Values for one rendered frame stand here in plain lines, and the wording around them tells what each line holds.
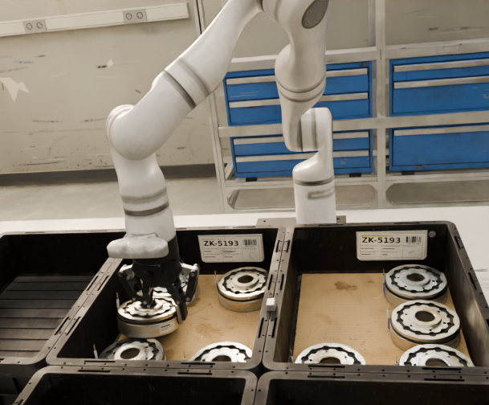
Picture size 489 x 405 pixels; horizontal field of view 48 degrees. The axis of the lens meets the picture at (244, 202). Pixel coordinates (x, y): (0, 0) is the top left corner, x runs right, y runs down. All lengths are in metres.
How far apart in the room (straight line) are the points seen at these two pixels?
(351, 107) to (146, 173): 2.04
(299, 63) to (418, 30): 2.70
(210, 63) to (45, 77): 3.34
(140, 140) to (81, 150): 3.39
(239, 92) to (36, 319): 1.92
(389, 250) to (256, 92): 1.84
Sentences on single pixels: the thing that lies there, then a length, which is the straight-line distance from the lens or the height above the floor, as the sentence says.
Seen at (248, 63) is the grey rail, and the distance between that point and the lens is 2.75.
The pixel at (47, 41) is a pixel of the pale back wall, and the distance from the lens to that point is 4.04.
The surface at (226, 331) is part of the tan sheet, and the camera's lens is 0.96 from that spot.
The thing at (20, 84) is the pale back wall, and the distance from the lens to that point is 4.21.
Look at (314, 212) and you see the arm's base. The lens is 1.25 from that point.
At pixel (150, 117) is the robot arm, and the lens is 0.79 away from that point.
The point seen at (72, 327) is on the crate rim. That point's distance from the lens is 0.88.
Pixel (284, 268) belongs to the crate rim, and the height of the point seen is 0.93.
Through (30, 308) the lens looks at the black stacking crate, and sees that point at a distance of 1.16.
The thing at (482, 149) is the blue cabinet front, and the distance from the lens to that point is 2.94.
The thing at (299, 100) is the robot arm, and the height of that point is 1.15.
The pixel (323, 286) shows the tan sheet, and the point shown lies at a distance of 1.05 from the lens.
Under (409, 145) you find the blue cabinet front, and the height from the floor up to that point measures 0.46.
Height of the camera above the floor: 1.40
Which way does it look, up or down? 24 degrees down
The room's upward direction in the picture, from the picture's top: 7 degrees counter-clockwise
